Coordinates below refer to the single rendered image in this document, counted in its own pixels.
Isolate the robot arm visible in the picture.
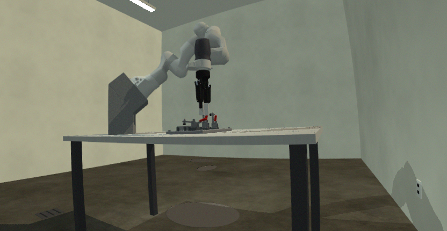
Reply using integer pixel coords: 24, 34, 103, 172
129, 22, 229, 98

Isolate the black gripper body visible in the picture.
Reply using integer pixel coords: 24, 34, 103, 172
196, 70, 210, 88

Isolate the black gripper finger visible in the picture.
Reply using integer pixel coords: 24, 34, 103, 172
204, 82, 211, 116
194, 80, 206, 115

